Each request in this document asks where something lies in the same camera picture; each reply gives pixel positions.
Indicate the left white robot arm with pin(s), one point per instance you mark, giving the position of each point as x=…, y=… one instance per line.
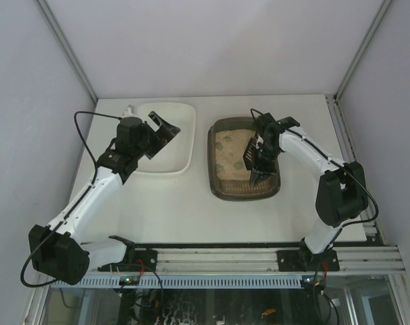
x=57, y=250

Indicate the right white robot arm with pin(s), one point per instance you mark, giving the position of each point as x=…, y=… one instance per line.
x=341, y=193

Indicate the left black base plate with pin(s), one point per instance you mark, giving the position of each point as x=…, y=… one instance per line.
x=134, y=261

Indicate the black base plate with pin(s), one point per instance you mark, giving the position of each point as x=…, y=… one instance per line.
x=305, y=261
x=134, y=261

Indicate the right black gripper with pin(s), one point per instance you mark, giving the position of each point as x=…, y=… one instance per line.
x=263, y=166

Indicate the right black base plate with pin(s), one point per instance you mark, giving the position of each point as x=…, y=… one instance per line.
x=305, y=261

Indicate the brown translucent litter box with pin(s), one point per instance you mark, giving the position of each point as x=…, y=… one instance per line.
x=233, y=184

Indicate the white plastic waste tray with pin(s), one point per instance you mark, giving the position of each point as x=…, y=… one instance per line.
x=175, y=157

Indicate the grey slotted cable duct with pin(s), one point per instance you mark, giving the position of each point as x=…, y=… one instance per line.
x=150, y=281

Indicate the black slotted litter scoop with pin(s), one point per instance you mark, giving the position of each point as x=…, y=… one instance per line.
x=249, y=155

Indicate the aluminium mounting rail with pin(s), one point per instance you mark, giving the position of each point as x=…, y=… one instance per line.
x=352, y=260

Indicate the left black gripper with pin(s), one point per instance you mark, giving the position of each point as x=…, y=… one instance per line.
x=154, y=139

